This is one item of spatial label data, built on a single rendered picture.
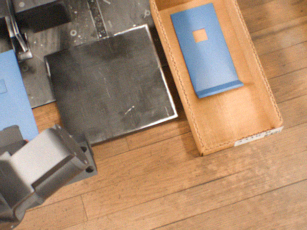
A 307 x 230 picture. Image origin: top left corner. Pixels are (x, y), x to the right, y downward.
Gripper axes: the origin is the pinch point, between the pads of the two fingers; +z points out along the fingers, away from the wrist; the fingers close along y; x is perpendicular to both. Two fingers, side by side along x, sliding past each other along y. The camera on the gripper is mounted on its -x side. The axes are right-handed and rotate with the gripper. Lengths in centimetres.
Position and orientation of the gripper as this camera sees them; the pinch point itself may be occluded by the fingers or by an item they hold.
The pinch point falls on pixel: (13, 150)
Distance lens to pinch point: 80.9
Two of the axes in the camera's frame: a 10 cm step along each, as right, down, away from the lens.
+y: -3.0, -9.1, -2.8
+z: -1.5, -2.5, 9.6
